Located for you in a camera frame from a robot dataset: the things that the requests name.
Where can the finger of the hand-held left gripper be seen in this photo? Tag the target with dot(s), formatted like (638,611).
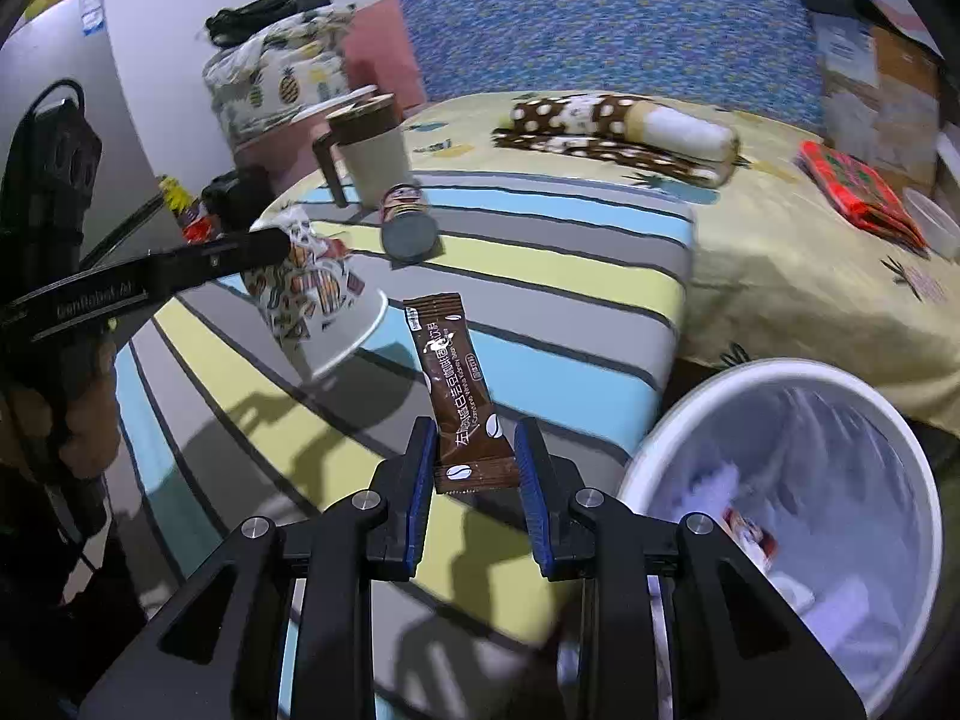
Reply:
(225,255)

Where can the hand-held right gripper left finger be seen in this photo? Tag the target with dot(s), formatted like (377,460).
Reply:
(420,495)

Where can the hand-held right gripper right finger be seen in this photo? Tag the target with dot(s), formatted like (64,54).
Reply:
(532,495)

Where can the patterned paper cup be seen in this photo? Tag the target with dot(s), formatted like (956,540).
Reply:
(322,300)

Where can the brown coffee sachet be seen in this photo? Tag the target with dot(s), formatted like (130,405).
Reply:
(457,390)

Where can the red milk carton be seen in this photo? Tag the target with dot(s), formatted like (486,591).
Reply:
(750,536)

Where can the white trash bin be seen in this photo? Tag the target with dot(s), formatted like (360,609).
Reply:
(862,465)

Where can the person's left hand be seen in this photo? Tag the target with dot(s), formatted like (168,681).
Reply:
(106,397)

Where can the red and yellow packaging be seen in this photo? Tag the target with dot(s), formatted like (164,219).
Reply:
(187,217)

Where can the black case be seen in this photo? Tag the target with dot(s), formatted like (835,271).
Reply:
(232,199)

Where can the pink storage box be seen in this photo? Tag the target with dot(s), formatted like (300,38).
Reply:
(300,157)

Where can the pineapple print quilt bundle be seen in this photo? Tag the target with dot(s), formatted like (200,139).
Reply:
(277,86)

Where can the brown lidded jug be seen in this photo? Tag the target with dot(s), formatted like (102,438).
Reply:
(375,157)

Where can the red cartoon can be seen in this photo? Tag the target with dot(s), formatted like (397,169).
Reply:
(409,229)

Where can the grey cabinet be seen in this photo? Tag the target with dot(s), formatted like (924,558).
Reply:
(127,90)

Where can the striped cloth cover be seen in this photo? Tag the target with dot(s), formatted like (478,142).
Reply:
(562,300)

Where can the black bag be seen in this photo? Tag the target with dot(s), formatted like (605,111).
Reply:
(262,15)

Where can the blue sticker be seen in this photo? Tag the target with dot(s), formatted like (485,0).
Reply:
(91,9)

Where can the brown polka dot blanket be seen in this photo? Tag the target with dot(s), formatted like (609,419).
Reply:
(555,124)

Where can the white roll pillow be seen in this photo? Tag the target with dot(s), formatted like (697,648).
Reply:
(690,139)

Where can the blue floral headboard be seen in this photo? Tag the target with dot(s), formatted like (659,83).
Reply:
(600,22)

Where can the red plaid cloth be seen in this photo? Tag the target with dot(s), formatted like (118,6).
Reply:
(855,191)

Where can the clear plastic container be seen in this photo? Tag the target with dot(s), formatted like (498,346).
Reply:
(934,221)

